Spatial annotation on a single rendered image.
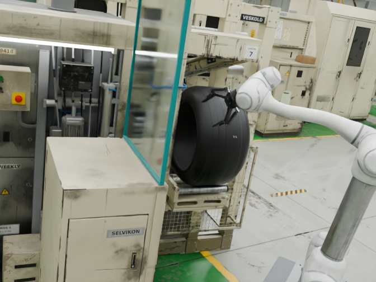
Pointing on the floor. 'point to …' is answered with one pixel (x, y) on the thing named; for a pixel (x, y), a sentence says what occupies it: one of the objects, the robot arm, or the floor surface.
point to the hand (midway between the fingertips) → (210, 113)
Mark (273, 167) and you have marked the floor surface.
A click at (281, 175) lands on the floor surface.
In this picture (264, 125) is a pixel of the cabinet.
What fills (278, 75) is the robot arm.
